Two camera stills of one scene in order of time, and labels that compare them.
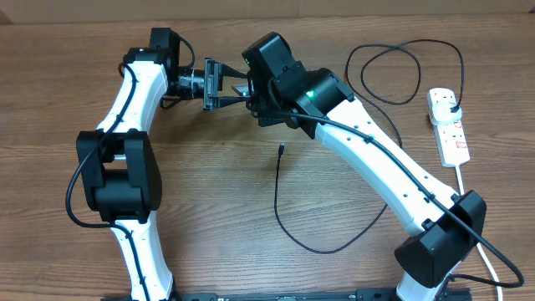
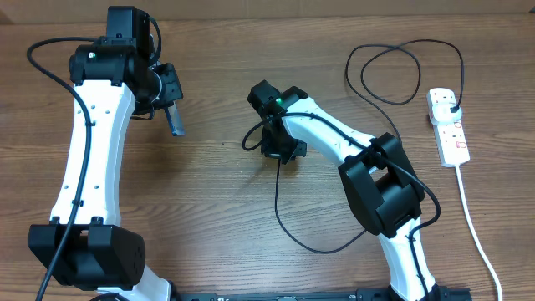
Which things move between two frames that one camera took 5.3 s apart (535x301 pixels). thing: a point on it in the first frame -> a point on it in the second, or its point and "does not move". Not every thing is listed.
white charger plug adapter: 441,114 does not move
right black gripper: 270,119 -> 272,151
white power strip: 450,139 does not move
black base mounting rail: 351,295 does not move
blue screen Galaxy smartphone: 242,89 -> 175,121
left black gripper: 212,84 -> 174,88
